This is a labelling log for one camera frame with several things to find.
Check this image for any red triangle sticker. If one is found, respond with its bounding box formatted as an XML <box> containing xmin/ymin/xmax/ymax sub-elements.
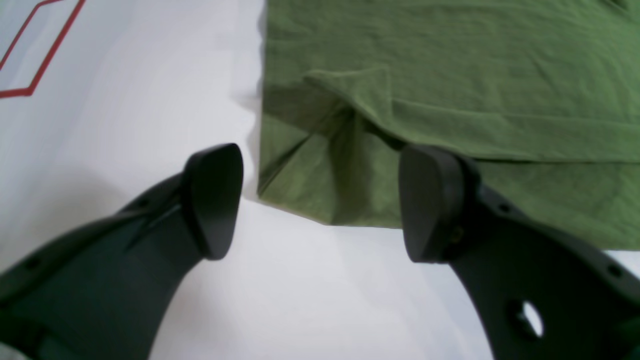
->
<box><xmin>0</xmin><ymin>0</ymin><xmax>86</xmax><ymax>99</ymax></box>

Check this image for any olive green T-shirt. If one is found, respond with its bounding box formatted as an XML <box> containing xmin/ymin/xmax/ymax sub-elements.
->
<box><xmin>257</xmin><ymin>0</ymin><xmax>640</xmax><ymax>251</ymax></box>

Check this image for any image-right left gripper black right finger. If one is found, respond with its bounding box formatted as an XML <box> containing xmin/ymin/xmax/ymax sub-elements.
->
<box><xmin>398</xmin><ymin>145</ymin><xmax>640</xmax><ymax>360</ymax></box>

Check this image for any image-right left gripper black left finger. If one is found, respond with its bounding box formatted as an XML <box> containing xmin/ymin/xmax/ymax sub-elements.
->
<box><xmin>0</xmin><ymin>143</ymin><xmax>243</xmax><ymax>360</ymax></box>

